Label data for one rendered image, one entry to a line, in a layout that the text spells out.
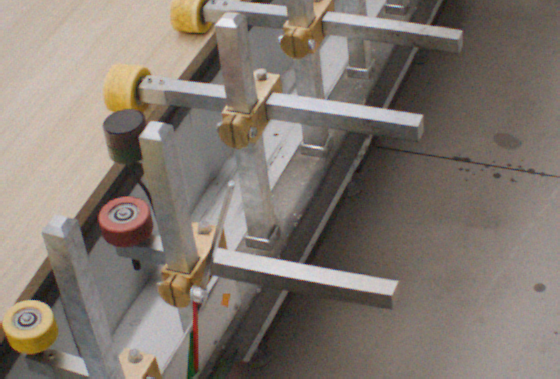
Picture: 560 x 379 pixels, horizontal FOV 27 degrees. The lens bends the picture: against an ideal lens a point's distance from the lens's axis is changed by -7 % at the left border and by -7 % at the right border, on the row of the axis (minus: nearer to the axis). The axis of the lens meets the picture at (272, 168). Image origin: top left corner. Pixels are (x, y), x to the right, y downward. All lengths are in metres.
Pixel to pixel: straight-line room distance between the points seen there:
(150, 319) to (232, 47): 0.51
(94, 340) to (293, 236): 0.62
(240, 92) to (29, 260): 0.41
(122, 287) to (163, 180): 0.44
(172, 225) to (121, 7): 0.74
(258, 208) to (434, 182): 1.31
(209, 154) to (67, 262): 0.88
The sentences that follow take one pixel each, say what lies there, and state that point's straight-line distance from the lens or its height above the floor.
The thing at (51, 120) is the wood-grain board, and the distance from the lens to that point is 2.07.
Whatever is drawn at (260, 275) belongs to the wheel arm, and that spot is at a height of 0.85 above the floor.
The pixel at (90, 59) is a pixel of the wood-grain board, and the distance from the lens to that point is 2.21.
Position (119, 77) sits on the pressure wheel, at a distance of 1.99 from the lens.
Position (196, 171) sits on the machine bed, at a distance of 2.25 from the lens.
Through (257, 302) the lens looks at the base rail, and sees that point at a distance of 1.96.
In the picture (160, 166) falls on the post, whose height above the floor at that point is 1.06.
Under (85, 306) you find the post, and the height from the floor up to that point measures 1.04.
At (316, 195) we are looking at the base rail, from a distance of 2.14.
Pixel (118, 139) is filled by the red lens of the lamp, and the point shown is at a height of 1.11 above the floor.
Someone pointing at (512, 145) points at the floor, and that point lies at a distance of 3.36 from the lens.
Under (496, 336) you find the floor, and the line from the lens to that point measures 2.82.
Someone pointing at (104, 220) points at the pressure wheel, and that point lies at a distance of 1.82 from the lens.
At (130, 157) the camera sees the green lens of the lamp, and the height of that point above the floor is 1.08.
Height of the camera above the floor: 2.05
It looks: 38 degrees down
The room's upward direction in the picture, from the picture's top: 8 degrees counter-clockwise
